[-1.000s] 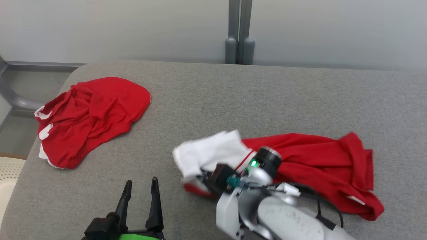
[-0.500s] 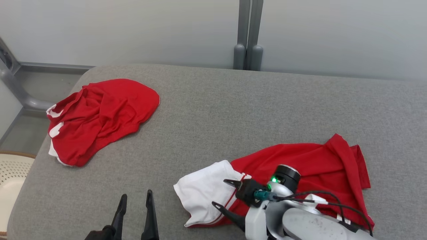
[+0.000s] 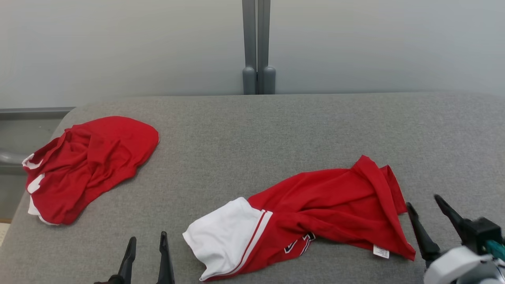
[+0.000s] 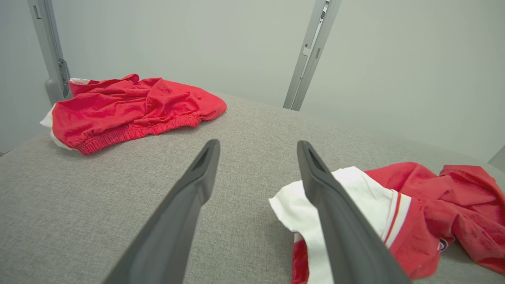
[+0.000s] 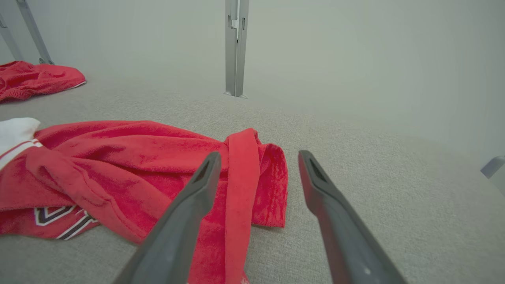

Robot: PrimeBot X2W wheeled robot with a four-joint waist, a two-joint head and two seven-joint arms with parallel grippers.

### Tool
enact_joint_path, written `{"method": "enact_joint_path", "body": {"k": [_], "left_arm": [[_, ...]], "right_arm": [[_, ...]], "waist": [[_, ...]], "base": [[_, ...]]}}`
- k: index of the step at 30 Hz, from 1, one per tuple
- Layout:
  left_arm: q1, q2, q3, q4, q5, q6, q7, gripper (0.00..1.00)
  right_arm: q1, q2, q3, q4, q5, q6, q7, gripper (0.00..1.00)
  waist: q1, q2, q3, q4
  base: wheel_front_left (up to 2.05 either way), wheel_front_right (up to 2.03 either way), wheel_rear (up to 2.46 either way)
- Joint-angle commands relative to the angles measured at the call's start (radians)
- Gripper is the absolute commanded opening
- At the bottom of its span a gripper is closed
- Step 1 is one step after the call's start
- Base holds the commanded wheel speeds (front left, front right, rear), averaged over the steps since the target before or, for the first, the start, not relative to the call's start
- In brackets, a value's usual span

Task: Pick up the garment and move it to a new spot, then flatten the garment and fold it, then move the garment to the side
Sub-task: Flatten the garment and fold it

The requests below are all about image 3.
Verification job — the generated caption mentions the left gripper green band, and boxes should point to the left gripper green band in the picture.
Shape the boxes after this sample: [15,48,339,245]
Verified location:
[94,232,175,284]

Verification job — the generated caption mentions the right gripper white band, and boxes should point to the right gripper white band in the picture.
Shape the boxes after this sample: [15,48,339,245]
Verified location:
[406,194,494,284]

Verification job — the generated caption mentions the red jersey white sleeves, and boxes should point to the red jersey white sleeves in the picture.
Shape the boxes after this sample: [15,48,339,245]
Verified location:
[182,155,417,282]

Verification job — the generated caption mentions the red shorts white trim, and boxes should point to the red shorts white trim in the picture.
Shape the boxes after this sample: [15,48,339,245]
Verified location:
[22,116,160,226]

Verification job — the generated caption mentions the teal right camera connector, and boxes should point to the teal right camera connector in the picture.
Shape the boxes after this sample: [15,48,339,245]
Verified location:
[485,239,505,262]

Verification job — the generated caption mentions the grey wall rail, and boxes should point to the grey wall rail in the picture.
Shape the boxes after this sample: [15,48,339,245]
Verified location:
[0,107,76,121]

